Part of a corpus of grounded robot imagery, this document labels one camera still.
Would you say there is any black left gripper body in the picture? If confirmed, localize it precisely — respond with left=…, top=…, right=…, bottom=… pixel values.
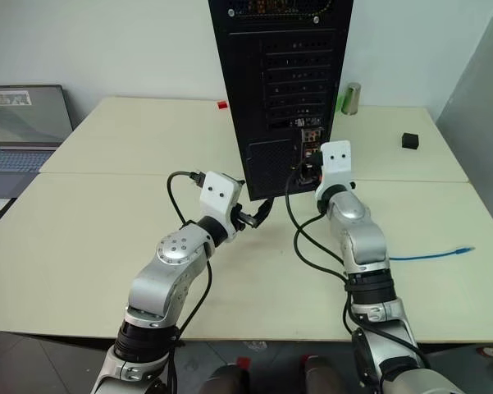
left=231, top=203, right=258, bottom=231

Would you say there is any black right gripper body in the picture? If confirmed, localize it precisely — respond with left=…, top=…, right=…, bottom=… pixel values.
left=304, top=148, right=324, bottom=184

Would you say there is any black computer tower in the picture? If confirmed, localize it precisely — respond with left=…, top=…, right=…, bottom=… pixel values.
left=208, top=0, right=355, bottom=203

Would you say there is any silver metal cup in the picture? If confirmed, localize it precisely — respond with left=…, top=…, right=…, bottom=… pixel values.
left=342, top=81, right=362, bottom=116

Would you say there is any small black cube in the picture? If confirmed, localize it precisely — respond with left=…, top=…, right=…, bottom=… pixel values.
left=400, top=131, right=421, bottom=150

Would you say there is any dark rounded shape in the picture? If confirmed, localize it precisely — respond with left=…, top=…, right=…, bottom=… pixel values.
left=199, top=363, right=252, bottom=394

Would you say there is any grey open laptop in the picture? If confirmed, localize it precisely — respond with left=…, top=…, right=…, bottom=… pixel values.
left=0, top=84, right=75, bottom=222

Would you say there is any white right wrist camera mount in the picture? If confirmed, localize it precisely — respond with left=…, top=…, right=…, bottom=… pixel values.
left=315, top=140, right=356, bottom=203

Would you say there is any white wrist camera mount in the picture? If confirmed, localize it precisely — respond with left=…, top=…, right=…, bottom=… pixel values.
left=315, top=140, right=356, bottom=203
left=199, top=171, right=246, bottom=244

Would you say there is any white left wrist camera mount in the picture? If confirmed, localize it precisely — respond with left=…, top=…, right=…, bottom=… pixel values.
left=199, top=171, right=246, bottom=244

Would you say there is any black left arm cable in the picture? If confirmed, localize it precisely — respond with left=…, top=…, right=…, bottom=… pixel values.
left=167, top=169, right=214, bottom=394

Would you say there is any blue ethernet cable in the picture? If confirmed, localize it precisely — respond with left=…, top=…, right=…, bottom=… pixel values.
left=387, top=245, right=476, bottom=263

